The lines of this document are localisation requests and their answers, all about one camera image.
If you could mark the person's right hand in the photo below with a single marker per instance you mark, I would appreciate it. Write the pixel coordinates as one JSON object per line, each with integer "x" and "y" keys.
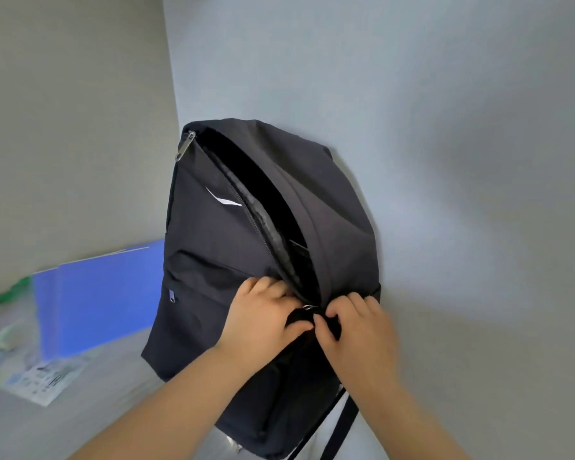
{"x": 364, "y": 340}

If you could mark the person's left forearm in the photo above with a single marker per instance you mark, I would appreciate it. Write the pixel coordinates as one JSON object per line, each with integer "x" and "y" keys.
{"x": 172, "y": 407}

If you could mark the person's left thumb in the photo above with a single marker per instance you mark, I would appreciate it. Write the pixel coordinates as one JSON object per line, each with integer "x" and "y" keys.
{"x": 297, "y": 328}

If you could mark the clear plastic document bag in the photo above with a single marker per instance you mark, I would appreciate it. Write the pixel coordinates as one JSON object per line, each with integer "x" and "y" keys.
{"x": 28, "y": 364}

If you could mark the green object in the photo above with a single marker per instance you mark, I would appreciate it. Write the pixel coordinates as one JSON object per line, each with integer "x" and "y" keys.
{"x": 5, "y": 292}

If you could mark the person's left hand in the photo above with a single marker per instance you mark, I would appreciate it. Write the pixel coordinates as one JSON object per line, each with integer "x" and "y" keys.
{"x": 256, "y": 320}

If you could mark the black backpack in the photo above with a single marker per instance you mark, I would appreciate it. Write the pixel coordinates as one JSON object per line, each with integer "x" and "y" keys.
{"x": 263, "y": 263}

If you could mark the person's right thumb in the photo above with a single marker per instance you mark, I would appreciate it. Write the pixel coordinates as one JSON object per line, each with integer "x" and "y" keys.
{"x": 323, "y": 330}

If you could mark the blue folder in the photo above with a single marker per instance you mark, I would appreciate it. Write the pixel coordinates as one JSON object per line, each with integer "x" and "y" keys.
{"x": 98, "y": 301}

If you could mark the person's right forearm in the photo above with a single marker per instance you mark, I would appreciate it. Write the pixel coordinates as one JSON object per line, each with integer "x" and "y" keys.
{"x": 412, "y": 421}

